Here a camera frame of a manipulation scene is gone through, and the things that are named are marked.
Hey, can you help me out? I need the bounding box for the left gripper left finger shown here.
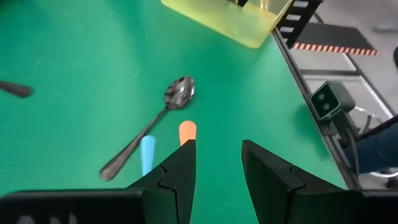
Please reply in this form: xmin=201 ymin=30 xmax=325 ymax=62
xmin=0 ymin=139 xmax=197 ymax=224

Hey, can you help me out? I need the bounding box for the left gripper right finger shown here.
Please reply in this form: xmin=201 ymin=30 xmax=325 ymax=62
xmin=241 ymin=139 xmax=398 ymax=224

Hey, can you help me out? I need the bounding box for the blue handled steel spoon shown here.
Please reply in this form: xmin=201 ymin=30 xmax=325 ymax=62
xmin=140 ymin=134 xmax=157 ymax=177

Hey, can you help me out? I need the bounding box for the orange handled steel spoon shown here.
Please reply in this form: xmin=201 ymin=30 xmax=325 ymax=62
xmin=178 ymin=120 xmax=198 ymax=146

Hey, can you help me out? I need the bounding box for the plain steel spoon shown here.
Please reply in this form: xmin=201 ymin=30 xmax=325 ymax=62
xmin=0 ymin=80 xmax=34 ymax=99
xmin=98 ymin=76 xmax=196 ymax=182

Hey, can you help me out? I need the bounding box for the person's leg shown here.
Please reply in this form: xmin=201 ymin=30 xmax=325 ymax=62
xmin=341 ymin=114 xmax=398 ymax=175

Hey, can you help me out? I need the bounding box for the black mat with striped edge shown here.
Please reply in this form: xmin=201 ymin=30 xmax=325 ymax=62
xmin=293 ymin=22 xmax=381 ymax=57

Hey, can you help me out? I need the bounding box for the yellow translucent plastic bin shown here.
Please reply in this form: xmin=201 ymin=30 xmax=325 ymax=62
xmin=160 ymin=0 xmax=295 ymax=49

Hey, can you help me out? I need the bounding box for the small dark stereo camera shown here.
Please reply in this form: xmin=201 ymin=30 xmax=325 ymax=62
xmin=309 ymin=80 xmax=357 ymax=124

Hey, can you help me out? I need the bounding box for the black frame strut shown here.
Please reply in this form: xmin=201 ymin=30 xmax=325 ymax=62
xmin=275 ymin=0 xmax=323 ymax=50

